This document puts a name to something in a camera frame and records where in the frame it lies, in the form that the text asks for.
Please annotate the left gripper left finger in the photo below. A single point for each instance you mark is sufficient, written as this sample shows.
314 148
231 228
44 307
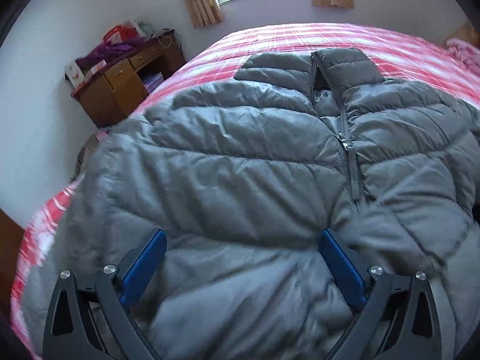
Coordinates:
71 331

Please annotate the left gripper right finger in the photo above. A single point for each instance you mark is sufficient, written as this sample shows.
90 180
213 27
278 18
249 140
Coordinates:
395 316

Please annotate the grey puffer jacket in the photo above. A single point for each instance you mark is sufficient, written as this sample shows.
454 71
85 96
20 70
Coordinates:
244 174

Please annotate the clothes pile on floor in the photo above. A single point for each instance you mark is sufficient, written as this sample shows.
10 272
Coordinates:
88 149

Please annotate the brown wooden footboard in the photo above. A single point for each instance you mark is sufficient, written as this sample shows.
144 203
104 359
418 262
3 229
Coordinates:
11 235

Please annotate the brown wooden desk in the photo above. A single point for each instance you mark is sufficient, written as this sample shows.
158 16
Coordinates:
117 90

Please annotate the purple items in desk shelf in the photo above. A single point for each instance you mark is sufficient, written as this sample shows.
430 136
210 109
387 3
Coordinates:
152 82

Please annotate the white patterned box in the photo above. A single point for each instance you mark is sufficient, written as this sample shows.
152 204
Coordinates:
74 74

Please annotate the red plaid bed sheet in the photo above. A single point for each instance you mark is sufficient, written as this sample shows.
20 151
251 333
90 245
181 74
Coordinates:
396 54

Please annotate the purple cloth on desk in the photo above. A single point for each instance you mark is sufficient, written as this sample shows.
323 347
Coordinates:
108 52

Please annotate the folded pink quilt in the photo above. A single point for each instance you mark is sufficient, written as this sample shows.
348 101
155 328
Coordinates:
463 51

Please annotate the red bag on desk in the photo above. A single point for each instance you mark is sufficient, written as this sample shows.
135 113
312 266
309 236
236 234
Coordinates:
120 33

